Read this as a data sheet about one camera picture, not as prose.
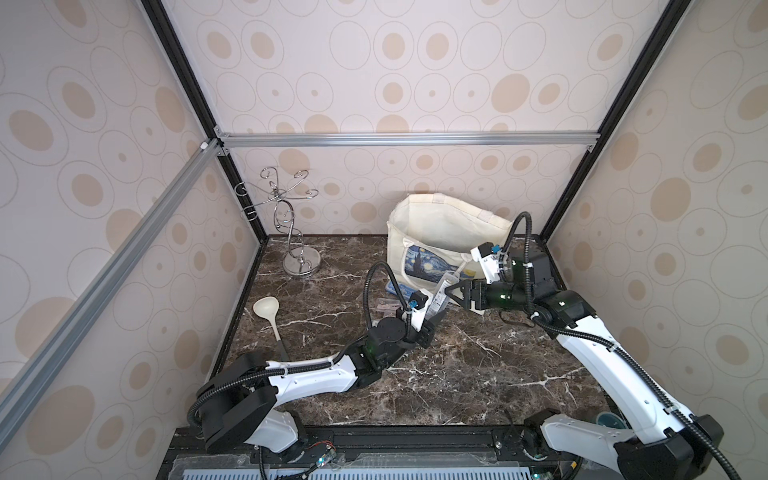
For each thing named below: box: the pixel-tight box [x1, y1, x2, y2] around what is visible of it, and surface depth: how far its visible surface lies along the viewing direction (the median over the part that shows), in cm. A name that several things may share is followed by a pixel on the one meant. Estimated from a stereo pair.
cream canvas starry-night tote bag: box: [386, 193, 514, 296], surface depth 96 cm
